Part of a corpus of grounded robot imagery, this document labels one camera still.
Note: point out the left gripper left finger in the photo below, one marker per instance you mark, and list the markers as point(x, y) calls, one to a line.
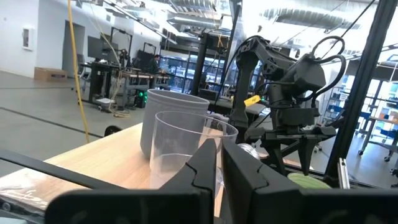
point(205, 174)

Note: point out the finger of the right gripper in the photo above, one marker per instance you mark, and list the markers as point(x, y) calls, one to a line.
point(276, 155)
point(306, 152)

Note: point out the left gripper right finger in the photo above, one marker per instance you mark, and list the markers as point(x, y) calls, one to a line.
point(239, 180)

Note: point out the green and white mug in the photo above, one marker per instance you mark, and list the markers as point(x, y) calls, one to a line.
point(306, 182)

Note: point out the clear plastic cup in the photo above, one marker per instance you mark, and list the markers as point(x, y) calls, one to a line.
point(174, 149)

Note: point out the grey ceramic mug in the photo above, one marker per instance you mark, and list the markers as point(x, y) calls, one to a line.
point(161, 124)

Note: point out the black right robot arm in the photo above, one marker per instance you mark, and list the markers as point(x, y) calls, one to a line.
point(298, 74)

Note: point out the wooden shelf with black legs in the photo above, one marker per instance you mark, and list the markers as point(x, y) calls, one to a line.
point(102, 161)

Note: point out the yellow tag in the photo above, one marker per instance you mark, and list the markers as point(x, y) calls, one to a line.
point(252, 100)

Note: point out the person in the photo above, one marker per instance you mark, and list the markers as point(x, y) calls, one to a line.
point(154, 63)

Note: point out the black computer monitor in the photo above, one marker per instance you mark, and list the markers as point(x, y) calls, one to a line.
point(99, 48)

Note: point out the brown cardboard box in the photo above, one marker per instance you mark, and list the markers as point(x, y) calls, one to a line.
point(49, 74)

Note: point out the white wall box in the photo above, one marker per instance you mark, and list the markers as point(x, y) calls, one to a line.
point(27, 38)

